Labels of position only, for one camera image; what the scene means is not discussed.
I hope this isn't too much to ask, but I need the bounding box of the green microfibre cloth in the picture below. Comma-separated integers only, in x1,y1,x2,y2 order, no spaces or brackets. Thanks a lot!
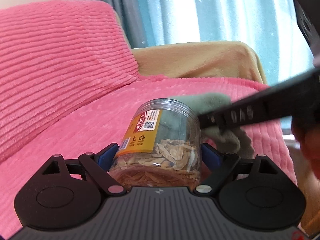
156,93,254,159

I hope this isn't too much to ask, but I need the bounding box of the clear plastic jar with label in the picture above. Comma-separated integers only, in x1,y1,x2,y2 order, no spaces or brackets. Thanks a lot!
108,99,201,190

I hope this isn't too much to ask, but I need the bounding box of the person's right hand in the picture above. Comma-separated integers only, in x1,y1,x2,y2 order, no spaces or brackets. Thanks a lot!
291,117,320,179

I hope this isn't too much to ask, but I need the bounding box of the beige sofa armrest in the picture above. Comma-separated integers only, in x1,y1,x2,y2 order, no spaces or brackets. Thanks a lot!
131,41,267,84

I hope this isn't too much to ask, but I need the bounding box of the blue star curtain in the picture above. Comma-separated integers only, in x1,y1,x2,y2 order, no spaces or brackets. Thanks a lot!
138,0,313,85

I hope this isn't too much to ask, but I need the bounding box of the grey curtain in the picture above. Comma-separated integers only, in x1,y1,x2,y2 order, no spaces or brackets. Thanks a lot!
100,0,149,48

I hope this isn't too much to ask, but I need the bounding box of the pink corduroy seat cover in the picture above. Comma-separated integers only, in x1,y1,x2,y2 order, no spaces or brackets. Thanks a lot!
0,74,298,239

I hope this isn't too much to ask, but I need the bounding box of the black camera box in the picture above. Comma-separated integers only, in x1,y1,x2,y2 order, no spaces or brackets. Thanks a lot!
293,0,320,67

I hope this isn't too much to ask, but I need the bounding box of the pink corduroy back cushion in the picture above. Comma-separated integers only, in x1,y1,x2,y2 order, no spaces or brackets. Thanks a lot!
1,0,139,160

